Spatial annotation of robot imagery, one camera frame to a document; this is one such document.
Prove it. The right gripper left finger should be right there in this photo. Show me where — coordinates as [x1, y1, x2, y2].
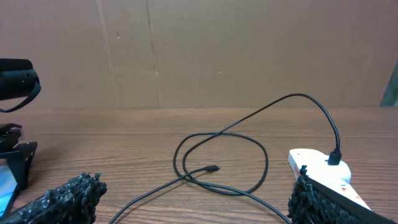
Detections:
[1, 172, 107, 224]

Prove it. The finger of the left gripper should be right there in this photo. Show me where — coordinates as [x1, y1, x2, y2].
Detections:
[1, 142, 37, 200]

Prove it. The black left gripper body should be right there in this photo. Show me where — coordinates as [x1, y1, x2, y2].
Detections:
[1, 123, 22, 159]

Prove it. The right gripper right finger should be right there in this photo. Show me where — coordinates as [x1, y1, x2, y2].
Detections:
[287, 165, 397, 224]

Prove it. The black USB charging cable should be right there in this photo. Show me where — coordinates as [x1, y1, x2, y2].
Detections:
[108, 93, 343, 224]

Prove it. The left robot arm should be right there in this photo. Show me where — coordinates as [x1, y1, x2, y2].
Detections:
[1, 58, 41, 220]

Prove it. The white charger plug adapter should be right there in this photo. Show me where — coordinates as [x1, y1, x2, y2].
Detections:
[307, 156, 352, 184]

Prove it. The white power strip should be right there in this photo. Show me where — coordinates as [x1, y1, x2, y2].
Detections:
[288, 148, 370, 210]

